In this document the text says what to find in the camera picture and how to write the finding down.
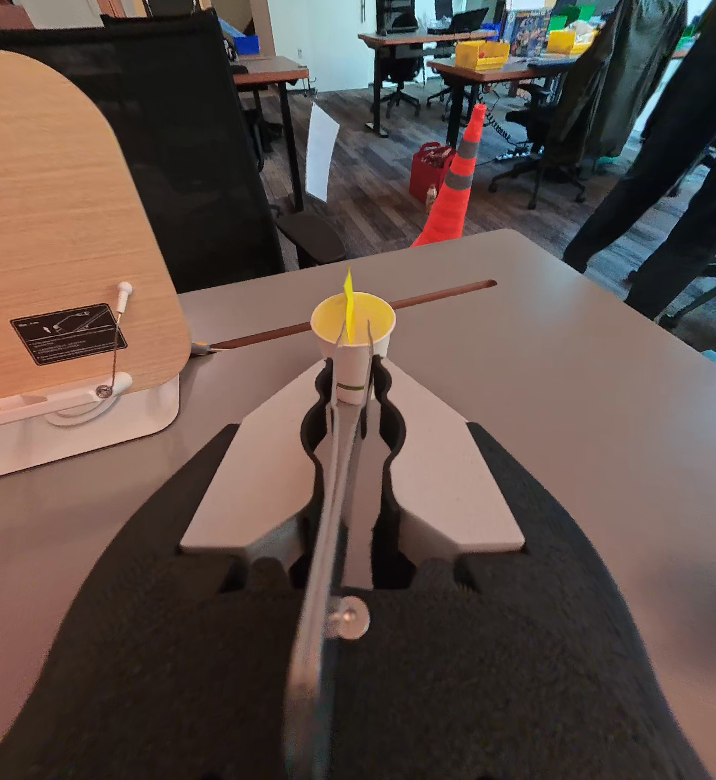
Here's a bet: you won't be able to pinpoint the red bag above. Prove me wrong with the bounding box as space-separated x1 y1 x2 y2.
409 142 457 205

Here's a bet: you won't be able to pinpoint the white paper sheet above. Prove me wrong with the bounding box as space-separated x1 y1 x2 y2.
305 102 341 202

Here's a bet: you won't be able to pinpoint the wooden tablet stand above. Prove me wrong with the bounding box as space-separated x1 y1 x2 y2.
0 50 192 482

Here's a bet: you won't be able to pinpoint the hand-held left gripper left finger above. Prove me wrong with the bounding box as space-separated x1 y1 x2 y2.
179 357 335 589

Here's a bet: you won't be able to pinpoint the yellow plastic bin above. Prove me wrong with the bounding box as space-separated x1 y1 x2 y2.
545 29 596 56
455 40 511 69

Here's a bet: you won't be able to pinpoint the yellow sticky note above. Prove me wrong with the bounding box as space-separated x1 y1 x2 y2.
342 268 359 345

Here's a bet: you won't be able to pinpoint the white paper cup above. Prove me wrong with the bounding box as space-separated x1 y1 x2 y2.
310 292 396 405

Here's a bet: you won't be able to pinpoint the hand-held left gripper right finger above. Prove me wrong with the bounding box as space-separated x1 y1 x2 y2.
370 356 527 589

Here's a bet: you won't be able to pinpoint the black mesh office chair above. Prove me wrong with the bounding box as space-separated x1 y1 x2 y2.
0 9 346 295

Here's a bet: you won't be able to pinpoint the dark green jacket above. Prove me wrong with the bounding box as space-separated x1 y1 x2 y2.
562 0 689 159

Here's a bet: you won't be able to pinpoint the long wooden office desk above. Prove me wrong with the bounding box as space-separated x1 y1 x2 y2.
358 30 578 148

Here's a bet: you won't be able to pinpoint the colourful toy box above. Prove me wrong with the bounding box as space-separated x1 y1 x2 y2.
507 9 554 59

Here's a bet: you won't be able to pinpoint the orange traffic cone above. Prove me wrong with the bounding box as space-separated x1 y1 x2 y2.
411 104 488 247

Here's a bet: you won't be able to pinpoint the black laptop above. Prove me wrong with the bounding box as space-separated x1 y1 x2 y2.
428 7 490 35

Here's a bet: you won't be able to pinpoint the metal tweezers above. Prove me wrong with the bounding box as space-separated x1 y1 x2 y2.
285 317 376 780

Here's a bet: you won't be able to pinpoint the grey desk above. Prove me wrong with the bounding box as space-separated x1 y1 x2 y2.
0 228 716 780

